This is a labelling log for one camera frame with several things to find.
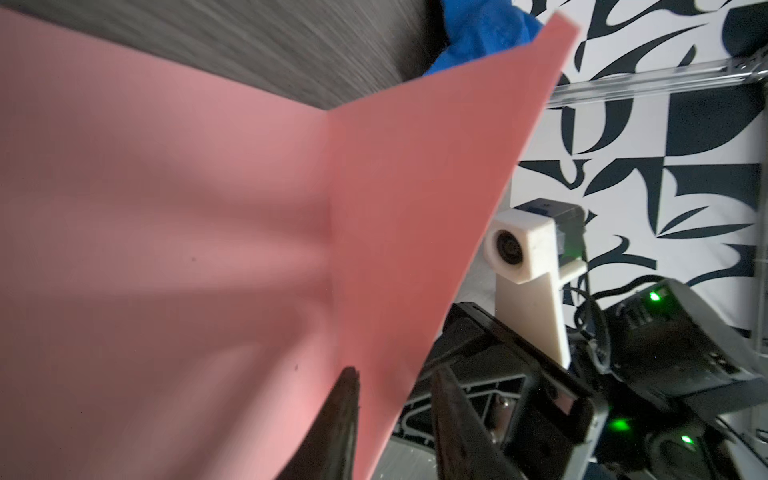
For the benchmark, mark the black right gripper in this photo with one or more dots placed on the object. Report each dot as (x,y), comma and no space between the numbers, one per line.
(650,382)

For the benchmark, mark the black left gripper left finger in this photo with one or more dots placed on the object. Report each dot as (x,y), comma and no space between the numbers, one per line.
(328,449)

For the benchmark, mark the blue cloth cap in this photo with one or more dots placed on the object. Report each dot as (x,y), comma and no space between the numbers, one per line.
(476,29)

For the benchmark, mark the pink paper sheet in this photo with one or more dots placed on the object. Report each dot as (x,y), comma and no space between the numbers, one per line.
(188,263)

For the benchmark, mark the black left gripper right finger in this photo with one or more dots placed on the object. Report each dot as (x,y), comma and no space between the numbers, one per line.
(463,446)

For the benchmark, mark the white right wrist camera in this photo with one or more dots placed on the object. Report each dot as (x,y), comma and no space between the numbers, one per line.
(535,249)

